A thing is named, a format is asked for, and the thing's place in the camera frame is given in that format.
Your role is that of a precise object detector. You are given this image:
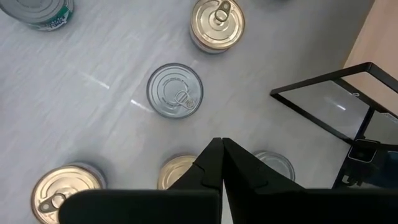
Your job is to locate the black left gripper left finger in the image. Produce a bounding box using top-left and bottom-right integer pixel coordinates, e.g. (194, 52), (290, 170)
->
(58, 138), (224, 224)

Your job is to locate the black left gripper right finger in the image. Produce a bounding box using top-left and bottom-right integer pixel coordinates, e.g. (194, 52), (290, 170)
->
(223, 138), (398, 224)

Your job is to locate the Wild Planet can gold lid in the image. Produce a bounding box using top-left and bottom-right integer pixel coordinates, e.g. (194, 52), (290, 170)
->
(30, 162), (107, 224)
(156, 154), (198, 190)
(189, 0), (246, 54)

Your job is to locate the green Bumble Bee tuna can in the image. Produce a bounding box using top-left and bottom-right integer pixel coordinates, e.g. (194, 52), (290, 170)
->
(253, 150), (296, 182)

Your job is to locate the teal label tuna can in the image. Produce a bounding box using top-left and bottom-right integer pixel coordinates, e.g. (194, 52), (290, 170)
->
(0, 0), (75, 32)

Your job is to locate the black table-level camera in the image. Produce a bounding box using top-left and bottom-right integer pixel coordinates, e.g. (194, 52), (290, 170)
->
(346, 138), (379, 164)

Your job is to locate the black frame wooden top shelf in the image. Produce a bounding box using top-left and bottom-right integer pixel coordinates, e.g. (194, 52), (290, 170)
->
(269, 0), (398, 190)

